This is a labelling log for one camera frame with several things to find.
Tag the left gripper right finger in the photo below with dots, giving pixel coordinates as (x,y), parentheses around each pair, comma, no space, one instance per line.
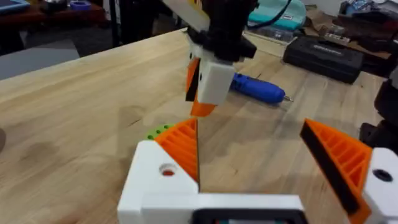
(345,161)

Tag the black upright pole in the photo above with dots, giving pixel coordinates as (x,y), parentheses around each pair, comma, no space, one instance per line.
(114,21)

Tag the clear plastic box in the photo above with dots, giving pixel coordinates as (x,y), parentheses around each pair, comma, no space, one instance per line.
(275,33)

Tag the black tool case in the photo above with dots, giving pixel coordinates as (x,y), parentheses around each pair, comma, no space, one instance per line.
(323,59)

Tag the teal soft bag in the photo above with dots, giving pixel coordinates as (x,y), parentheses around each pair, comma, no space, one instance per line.
(280,14)

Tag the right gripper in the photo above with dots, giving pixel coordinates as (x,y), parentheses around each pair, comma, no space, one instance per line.
(227,31)

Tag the green disc with holes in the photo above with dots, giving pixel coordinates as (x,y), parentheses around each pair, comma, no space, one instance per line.
(157,132)

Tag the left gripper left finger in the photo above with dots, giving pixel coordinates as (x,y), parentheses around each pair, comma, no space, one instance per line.
(149,186)

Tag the blue flat tray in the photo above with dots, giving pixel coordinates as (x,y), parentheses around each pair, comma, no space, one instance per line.
(12,5)

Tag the blue electric screwdriver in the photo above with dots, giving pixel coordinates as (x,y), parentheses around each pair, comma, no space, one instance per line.
(259,88)

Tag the brown cardboard heap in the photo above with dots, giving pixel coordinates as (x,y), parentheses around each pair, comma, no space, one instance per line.
(321,23)

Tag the grey chair seat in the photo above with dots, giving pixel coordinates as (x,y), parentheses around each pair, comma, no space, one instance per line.
(37,57)

